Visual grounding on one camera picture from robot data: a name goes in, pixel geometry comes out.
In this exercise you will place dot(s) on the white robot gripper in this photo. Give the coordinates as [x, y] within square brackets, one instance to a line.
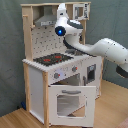
[62, 11]

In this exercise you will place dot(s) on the white toy microwave door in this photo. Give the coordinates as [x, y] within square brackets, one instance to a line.
[81, 11]

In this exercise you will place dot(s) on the white oven door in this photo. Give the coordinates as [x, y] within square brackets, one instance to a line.
[72, 105]

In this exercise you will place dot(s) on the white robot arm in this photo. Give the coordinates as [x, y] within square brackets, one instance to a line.
[71, 31]

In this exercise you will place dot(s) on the grey range hood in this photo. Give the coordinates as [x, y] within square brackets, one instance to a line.
[47, 16]

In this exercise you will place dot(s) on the grey toy sink basin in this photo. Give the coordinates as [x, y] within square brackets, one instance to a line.
[74, 52]

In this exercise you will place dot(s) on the black toy stovetop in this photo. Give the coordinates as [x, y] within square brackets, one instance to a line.
[52, 59]

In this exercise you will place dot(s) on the right grey stove knob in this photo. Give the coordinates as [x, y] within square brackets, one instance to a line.
[74, 69]

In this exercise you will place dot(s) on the grey stove knob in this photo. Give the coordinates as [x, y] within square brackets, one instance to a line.
[56, 75]
[74, 69]

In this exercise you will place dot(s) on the left grey stove knob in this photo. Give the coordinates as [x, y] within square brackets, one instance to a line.
[56, 75]

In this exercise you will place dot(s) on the grey ice dispenser panel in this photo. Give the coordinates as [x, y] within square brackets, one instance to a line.
[91, 73]

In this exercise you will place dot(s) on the grey cabinet door handle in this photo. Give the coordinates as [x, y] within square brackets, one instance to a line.
[84, 81]

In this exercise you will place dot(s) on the wooden toy kitchen frame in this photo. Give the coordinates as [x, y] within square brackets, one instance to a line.
[42, 41]

